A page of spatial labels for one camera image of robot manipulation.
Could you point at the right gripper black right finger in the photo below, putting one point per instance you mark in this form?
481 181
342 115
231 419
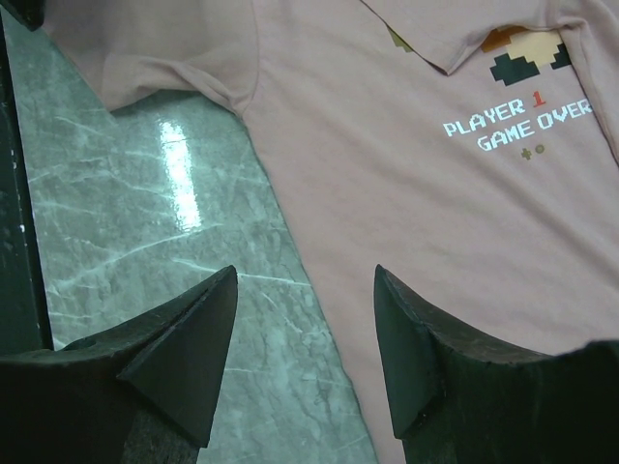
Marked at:
459 395

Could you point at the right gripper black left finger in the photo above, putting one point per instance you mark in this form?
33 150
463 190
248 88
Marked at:
144 391

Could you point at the pink t-shirt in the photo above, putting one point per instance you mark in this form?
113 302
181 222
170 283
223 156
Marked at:
471 147

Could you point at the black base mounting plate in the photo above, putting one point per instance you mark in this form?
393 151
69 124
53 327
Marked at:
25 323

